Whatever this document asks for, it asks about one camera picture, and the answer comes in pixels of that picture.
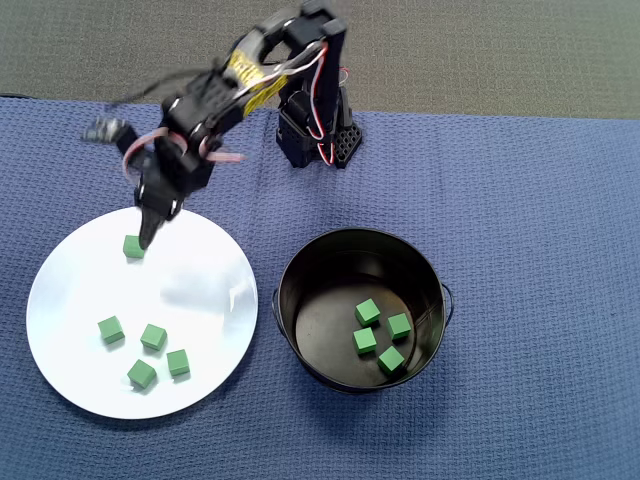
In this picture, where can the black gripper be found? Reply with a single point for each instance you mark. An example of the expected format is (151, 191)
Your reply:
(154, 201)

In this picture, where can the green cube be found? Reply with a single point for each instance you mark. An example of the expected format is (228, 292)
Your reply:
(398, 326)
(178, 362)
(141, 374)
(365, 341)
(131, 249)
(111, 330)
(366, 312)
(390, 360)
(153, 337)

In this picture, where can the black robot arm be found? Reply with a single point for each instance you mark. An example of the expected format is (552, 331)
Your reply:
(332, 90)

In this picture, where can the white round plate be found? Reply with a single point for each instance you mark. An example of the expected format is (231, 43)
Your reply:
(75, 300)

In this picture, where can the black metal bucket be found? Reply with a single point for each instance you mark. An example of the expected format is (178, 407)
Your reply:
(320, 345)

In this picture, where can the blue waffle cloth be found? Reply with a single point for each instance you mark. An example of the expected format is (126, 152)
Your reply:
(500, 250)

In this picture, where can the small wrist camera board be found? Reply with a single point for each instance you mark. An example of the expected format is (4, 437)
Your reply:
(107, 129)

